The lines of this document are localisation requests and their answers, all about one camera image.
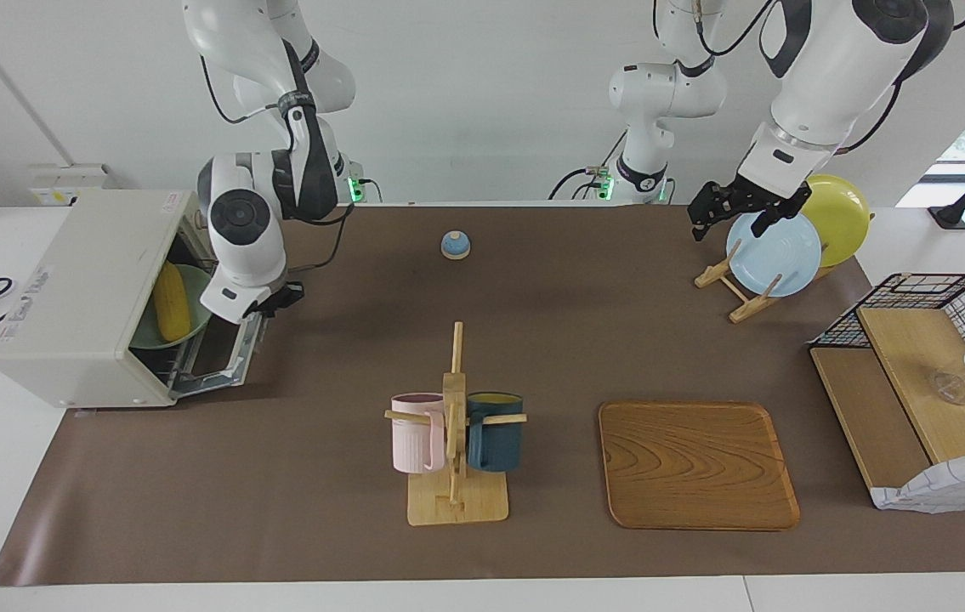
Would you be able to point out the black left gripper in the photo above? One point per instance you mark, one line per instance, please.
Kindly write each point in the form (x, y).
(763, 200)

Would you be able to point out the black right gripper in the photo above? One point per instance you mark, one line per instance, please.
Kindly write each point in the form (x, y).
(285, 299)

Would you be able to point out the mint green plate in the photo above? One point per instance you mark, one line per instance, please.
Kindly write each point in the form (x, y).
(197, 297)

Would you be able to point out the yellow corn cob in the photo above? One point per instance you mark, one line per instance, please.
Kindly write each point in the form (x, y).
(172, 306)

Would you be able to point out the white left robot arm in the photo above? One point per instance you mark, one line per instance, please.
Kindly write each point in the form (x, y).
(831, 76)

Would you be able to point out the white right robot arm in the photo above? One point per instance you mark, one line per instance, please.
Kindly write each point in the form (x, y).
(235, 221)

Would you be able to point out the beige toaster oven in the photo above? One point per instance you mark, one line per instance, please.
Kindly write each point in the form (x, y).
(65, 289)

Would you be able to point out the light blue plate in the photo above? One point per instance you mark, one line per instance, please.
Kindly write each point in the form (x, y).
(775, 259)

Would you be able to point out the wooden plate rack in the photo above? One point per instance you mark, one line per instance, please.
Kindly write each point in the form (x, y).
(750, 308)

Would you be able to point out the yellow plate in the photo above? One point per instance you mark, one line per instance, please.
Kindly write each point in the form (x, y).
(843, 217)

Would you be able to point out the brown table mat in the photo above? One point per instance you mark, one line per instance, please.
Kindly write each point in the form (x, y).
(278, 476)

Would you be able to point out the small blue call bell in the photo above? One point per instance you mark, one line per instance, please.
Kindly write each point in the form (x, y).
(455, 246)

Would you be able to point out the pink mug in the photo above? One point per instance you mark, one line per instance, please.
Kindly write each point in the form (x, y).
(414, 438)

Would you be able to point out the tall light wooden shelf board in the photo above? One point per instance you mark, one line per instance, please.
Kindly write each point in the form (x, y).
(916, 365)

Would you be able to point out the low light wooden shelf board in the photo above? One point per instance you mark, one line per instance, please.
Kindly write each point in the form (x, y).
(865, 416)

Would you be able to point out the brown wooden tray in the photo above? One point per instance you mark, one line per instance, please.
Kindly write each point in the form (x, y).
(695, 467)

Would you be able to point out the dark teal mug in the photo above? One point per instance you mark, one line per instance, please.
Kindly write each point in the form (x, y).
(495, 442)

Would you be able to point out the wooden mug rack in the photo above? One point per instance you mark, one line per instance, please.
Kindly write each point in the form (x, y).
(456, 508)

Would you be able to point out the small clear glass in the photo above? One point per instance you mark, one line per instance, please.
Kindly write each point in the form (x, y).
(951, 389)

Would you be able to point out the white checked cloth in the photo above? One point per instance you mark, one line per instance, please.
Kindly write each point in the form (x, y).
(958, 484)

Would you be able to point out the white wall socket box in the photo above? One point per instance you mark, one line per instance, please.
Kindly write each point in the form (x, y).
(65, 178)

